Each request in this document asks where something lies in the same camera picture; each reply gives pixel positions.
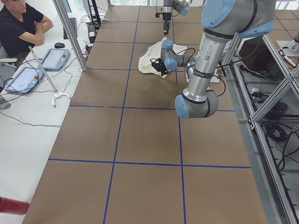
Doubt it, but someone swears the blue teach pendant lower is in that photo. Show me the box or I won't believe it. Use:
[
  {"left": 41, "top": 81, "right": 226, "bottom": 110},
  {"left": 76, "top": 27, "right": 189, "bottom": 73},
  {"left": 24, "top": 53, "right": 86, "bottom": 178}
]
[{"left": 4, "top": 67, "right": 44, "bottom": 94}]

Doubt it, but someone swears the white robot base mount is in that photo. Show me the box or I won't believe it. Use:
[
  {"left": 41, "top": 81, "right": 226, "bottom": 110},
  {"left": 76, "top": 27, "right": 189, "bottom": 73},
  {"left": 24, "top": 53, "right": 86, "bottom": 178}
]
[{"left": 185, "top": 68, "right": 220, "bottom": 83}]

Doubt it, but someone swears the blue teach pendant upper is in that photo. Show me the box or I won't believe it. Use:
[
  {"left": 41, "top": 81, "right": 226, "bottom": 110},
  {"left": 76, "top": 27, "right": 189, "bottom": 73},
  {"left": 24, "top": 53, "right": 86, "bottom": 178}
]
[{"left": 41, "top": 49, "right": 70, "bottom": 71}]

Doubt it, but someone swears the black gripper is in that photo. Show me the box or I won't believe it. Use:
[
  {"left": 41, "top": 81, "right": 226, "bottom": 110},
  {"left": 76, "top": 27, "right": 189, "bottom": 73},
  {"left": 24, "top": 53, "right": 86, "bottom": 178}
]
[{"left": 150, "top": 58, "right": 170, "bottom": 76}]

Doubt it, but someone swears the reacher grabber stick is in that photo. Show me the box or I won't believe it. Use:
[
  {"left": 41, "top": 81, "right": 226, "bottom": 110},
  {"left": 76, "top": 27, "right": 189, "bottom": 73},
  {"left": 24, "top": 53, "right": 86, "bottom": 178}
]
[{"left": 28, "top": 46, "right": 71, "bottom": 108}]

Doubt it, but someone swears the person in black shirt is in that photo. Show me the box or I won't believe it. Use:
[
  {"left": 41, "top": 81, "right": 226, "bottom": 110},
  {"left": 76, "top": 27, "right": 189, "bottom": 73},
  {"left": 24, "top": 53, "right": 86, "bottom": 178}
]
[{"left": 0, "top": 0, "right": 53, "bottom": 58}]

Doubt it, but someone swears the blue teach pendant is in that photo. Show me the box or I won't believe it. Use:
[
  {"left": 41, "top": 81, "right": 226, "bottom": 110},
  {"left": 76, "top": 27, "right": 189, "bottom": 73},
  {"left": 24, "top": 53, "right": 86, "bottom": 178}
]
[
  {"left": 4, "top": 67, "right": 44, "bottom": 94},
  {"left": 41, "top": 49, "right": 70, "bottom": 71}
]

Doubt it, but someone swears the cream white t-shirt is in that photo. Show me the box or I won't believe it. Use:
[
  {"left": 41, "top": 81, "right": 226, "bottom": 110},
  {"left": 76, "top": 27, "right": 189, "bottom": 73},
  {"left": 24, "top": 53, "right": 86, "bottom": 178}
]
[{"left": 138, "top": 38, "right": 193, "bottom": 78}]

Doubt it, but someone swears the black keyboard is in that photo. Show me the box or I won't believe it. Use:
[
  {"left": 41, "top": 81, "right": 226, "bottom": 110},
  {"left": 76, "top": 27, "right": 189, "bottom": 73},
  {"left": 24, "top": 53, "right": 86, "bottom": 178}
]
[{"left": 63, "top": 17, "right": 78, "bottom": 40}]

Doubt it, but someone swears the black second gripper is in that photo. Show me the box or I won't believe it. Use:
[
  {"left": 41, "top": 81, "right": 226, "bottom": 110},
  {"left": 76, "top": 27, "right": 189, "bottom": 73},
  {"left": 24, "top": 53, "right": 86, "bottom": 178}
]
[{"left": 155, "top": 11, "right": 172, "bottom": 35}]

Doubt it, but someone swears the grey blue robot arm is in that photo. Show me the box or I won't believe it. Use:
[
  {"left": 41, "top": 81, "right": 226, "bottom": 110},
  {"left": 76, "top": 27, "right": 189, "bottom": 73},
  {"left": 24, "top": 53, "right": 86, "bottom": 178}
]
[{"left": 150, "top": 0, "right": 276, "bottom": 119}]

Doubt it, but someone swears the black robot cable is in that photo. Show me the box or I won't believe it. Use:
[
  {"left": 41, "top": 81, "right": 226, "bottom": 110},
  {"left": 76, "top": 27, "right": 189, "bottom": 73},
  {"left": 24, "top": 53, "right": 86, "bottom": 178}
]
[{"left": 172, "top": 48, "right": 199, "bottom": 61}]

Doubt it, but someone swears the black computer mouse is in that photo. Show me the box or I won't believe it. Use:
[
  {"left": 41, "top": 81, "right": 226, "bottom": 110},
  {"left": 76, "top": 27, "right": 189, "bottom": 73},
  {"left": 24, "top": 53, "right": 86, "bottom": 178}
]
[{"left": 54, "top": 42, "right": 65, "bottom": 49}]

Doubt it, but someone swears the aluminium frame post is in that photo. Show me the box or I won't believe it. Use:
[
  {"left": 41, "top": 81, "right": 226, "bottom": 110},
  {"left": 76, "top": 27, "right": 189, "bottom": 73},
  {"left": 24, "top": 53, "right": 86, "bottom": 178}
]
[{"left": 53, "top": 0, "right": 87, "bottom": 71}]

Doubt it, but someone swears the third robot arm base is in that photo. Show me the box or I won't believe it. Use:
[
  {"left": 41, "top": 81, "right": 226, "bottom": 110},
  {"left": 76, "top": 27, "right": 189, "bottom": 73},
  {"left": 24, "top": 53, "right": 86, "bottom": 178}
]
[{"left": 277, "top": 33, "right": 299, "bottom": 57}]

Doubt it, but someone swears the aluminium frame rail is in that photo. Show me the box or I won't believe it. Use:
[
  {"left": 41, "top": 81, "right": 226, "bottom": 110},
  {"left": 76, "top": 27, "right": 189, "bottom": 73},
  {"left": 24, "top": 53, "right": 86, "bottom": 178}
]
[{"left": 222, "top": 30, "right": 299, "bottom": 224}]

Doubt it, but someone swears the red bottle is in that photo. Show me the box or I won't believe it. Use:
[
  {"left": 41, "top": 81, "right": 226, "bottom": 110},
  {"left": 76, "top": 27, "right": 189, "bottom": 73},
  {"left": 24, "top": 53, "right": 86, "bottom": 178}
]
[{"left": 0, "top": 197, "right": 30, "bottom": 215}]

